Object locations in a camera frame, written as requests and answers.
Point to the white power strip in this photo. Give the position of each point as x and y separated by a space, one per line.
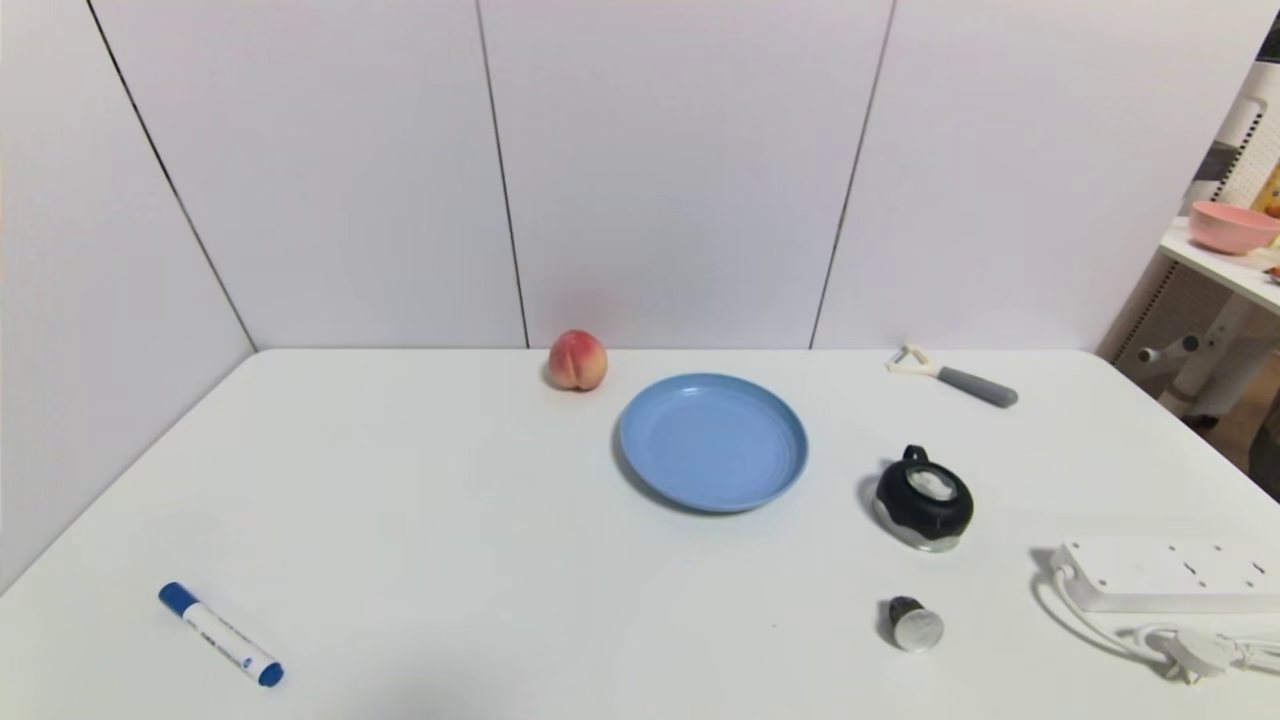
1160 578

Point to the blue round plate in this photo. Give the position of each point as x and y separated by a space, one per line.
712 442

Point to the pink yellow peach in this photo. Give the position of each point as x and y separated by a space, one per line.
577 362

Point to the small silver capped cylinder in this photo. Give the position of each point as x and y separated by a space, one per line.
916 628

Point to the blue capped whiteboard marker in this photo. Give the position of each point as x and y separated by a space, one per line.
222 636

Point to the white side table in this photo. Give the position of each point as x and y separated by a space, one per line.
1225 268

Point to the pink bowl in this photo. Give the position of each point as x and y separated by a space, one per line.
1230 230

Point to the white pegboard panel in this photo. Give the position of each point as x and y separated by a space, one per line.
1250 150

